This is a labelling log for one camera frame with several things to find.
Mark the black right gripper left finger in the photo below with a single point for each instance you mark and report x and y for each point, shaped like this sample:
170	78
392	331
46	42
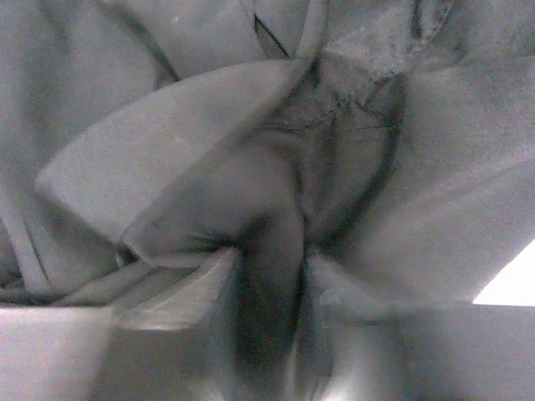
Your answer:
208	291

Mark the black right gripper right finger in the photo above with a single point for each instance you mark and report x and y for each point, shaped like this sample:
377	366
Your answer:
337	297

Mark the black shirt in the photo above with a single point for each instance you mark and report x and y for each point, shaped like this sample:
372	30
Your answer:
139	137

